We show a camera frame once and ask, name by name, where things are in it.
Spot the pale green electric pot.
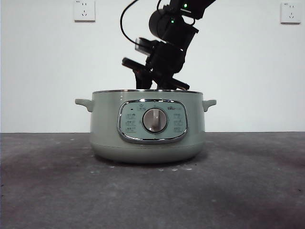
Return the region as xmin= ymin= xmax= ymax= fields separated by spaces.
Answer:
xmin=74 ymin=89 xmax=217 ymax=165

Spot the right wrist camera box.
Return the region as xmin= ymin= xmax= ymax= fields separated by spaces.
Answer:
xmin=135 ymin=37 xmax=156 ymax=56

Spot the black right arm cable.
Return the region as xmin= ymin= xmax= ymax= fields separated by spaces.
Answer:
xmin=120 ymin=0 xmax=153 ymax=46

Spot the white wall socket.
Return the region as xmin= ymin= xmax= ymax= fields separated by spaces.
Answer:
xmin=73 ymin=0 xmax=96 ymax=23
xmin=280 ymin=2 xmax=302 ymax=25

